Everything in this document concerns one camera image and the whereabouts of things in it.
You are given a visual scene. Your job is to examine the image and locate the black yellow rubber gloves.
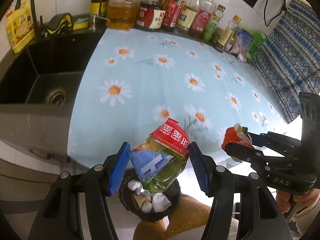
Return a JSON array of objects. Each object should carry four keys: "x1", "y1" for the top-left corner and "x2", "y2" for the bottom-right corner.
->
[{"x1": 41, "y1": 12, "x2": 74, "y2": 37}]

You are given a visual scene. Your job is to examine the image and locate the soy sauce bottle red label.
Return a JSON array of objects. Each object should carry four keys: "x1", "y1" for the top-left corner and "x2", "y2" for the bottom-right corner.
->
[{"x1": 135, "y1": 0, "x2": 169, "y2": 31}]

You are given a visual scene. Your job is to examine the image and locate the black cable on wall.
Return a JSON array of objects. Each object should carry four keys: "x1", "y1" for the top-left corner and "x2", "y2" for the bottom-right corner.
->
[{"x1": 263, "y1": 0, "x2": 288, "y2": 28}]

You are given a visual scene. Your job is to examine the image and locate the black kitchen faucet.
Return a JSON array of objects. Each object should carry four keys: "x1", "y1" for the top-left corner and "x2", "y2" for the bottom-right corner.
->
[{"x1": 13, "y1": 0, "x2": 45, "y2": 38}]

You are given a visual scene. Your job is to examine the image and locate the daisy print blue tablecloth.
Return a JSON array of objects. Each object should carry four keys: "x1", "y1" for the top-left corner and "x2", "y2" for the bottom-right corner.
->
[{"x1": 67, "y1": 29, "x2": 287, "y2": 167}]

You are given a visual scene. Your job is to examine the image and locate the white textured tissue ball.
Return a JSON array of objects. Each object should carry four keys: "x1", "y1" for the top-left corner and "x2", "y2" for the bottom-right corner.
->
[{"x1": 127, "y1": 179, "x2": 143, "y2": 195}]

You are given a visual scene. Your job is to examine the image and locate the red wrapper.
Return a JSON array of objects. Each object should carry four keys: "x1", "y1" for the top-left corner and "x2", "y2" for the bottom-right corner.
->
[{"x1": 221, "y1": 123, "x2": 254, "y2": 151}]

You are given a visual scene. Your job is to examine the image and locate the gold cap sesame oil bottle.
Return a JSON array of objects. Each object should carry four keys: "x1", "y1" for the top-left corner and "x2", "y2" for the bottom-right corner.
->
[{"x1": 216, "y1": 15, "x2": 241, "y2": 48}]

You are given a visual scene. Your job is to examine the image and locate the green label pepper oil bottle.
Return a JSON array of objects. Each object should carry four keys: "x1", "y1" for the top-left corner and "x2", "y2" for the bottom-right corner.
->
[{"x1": 201, "y1": 4, "x2": 226, "y2": 42}]

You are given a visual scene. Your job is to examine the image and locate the green seasoning pouch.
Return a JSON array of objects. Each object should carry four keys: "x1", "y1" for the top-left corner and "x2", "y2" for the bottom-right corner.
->
[{"x1": 247, "y1": 31, "x2": 267, "y2": 61}]

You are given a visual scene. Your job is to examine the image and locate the gold cap red label bottle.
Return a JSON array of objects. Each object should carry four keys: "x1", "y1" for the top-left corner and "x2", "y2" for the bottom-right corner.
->
[{"x1": 189, "y1": 0, "x2": 216, "y2": 38}]

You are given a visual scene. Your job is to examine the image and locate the black kitchen sink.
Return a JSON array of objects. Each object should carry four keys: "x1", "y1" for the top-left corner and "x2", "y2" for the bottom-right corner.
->
[{"x1": 1, "y1": 29, "x2": 105, "y2": 115}]

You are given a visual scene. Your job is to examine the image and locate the colourful snack wrapper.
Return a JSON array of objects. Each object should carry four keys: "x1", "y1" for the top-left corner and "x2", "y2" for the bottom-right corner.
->
[{"x1": 129, "y1": 118, "x2": 189, "y2": 194}]

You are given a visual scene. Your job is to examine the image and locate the yellow cap clear bottle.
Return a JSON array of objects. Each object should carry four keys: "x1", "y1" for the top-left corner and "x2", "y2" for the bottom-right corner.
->
[{"x1": 174, "y1": 0, "x2": 200, "y2": 36}]

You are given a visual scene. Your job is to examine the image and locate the black bin with liner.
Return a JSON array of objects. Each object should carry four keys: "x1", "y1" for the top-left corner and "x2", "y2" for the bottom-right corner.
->
[{"x1": 118, "y1": 168, "x2": 182, "y2": 222}]

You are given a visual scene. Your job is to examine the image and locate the right forearm beige sleeve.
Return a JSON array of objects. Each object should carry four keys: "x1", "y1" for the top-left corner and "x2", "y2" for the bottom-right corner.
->
[{"x1": 291, "y1": 198, "x2": 319, "y2": 239}]

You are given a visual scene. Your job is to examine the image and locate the yellow green sponge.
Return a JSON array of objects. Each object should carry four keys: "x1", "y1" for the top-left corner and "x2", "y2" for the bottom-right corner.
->
[{"x1": 73, "y1": 18, "x2": 89, "y2": 31}]

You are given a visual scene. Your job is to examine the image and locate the blue salt bag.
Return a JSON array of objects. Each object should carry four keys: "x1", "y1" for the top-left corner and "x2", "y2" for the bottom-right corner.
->
[{"x1": 232, "y1": 29, "x2": 253, "y2": 62}]

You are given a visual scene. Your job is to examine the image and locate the black cap vinegar bottle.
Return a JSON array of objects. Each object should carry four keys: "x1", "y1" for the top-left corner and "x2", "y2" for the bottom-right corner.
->
[{"x1": 162, "y1": 0, "x2": 185, "y2": 32}]

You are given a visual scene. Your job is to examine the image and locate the metal soap dispenser pump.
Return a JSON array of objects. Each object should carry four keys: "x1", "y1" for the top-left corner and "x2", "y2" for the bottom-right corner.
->
[{"x1": 89, "y1": 13, "x2": 110, "y2": 30}]

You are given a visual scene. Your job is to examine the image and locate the person's right hand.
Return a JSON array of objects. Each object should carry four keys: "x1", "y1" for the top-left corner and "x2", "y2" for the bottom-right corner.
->
[{"x1": 276, "y1": 189, "x2": 319, "y2": 214}]

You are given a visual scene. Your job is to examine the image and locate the large cooking oil jug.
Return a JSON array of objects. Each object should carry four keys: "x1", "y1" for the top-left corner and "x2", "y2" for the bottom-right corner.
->
[{"x1": 106, "y1": 0, "x2": 139, "y2": 30}]

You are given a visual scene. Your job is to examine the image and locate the blue patterned cloth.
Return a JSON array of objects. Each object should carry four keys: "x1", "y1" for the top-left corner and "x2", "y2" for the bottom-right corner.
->
[{"x1": 253, "y1": 0, "x2": 319, "y2": 123}]

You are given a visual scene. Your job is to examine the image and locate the yellow dish soap bottle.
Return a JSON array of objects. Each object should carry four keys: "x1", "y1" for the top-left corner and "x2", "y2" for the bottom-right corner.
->
[{"x1": 6, "y1": 0, "x2": 35, "y2": 54}]

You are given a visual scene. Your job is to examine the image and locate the brown paper cup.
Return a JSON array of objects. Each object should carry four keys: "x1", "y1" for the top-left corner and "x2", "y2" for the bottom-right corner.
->
[{"x1": 131, "y1": 194, "x2": 152, "y2": 210}]

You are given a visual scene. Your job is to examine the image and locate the white paper cup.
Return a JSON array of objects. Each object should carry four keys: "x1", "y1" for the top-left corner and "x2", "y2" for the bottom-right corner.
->
[{"x1": 152, "y1": 193, "x2": 171, "y2": 213}]

